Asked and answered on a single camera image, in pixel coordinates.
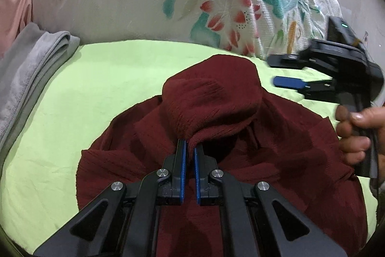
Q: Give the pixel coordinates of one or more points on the person's right hand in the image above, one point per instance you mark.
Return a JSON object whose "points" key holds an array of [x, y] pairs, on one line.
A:
{"points": [[352, 143]]}

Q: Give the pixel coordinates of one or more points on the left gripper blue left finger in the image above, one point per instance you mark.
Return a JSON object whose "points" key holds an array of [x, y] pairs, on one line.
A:
{"points": [[172, 189]]}

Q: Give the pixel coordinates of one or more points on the pink heart-print pillow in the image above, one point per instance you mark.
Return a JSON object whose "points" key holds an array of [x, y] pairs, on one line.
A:
{"points": [[15, 15]]}

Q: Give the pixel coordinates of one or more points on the folded grey towel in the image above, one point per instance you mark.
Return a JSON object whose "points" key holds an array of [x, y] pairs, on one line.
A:
{"points": [[26, 68]]}

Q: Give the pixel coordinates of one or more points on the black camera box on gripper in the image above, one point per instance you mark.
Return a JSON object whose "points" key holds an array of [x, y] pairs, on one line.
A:
{"points": [[339, 31]]}

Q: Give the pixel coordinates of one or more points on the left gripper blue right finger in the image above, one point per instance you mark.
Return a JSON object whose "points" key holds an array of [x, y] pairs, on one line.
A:
{"points": [[207, 178]]}

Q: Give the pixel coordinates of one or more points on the dark red knit hooded sweater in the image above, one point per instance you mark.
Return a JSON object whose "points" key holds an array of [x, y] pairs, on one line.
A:
{"points": [[251, 133]]}

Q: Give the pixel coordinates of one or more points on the light green bed sheet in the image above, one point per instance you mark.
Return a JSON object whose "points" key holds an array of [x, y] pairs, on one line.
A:
{"points": [[38, 184]]}

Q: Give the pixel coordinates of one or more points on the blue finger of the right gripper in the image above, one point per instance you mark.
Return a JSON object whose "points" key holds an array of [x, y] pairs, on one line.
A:
{"points": [[289, 61], [321, 90]]}

